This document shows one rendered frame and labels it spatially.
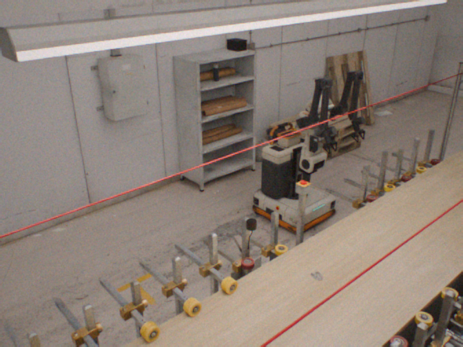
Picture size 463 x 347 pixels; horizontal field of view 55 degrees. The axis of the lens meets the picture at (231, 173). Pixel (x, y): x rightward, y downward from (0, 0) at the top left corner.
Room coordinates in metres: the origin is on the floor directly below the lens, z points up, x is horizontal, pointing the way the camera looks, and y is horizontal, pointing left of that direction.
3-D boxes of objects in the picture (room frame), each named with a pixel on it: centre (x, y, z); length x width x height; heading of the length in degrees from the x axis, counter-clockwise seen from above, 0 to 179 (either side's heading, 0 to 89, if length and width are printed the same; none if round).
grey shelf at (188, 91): (5.22, 0.17, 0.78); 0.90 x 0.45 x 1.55; 131
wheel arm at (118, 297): (1.78, 0.56, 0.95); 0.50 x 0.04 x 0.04; 41
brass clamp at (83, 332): (1.58, 0.69, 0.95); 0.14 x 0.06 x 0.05; 131
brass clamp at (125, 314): (1.74, 0.50, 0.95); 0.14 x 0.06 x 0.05; 131
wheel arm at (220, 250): (2.33, 0.04, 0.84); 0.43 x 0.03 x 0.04; 41
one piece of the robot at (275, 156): (4.26, -0.60, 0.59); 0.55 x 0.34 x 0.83; 131
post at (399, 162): (3.40, -1.40, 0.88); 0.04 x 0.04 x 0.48; 41
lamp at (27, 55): (2.01, -0.31, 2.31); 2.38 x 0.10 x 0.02; 131
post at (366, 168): (3.07, -1.02, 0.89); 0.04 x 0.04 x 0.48; 41
